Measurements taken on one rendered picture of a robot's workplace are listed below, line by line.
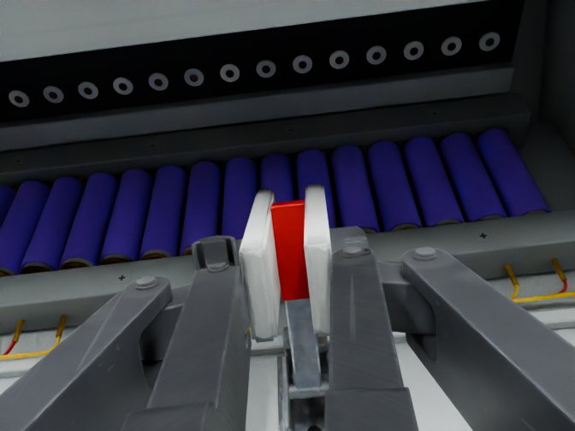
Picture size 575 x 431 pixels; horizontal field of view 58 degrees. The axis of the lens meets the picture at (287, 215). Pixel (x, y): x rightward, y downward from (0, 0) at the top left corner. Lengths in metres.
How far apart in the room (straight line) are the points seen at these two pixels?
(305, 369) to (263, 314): 0.05
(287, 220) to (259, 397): 0.08
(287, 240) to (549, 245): 0.12
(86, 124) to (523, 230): 0.24
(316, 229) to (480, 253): 0.11
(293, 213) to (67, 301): 0.12
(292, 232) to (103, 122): 0.18
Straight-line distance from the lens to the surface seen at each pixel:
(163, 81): 0.31
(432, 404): 0.23
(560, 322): 0.25
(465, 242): 0.24
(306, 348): 0.20
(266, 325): 0.15
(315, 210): 0.17
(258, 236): 0.15
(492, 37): 0.32
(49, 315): 0.27
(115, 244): 0.27
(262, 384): 0.23
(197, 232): 0.26
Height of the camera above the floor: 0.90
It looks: 24 degrees down
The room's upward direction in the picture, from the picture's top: 7 degrees counter-clockwise
